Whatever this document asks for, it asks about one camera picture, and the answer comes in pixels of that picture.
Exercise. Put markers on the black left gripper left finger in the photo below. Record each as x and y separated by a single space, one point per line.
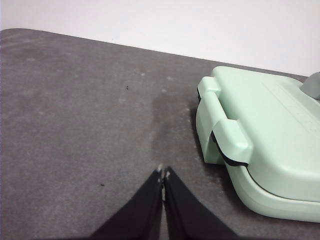
142 212

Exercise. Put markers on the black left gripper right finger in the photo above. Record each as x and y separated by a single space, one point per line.
190 215

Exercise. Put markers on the green breakfast machine base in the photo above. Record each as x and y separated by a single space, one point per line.
275 207

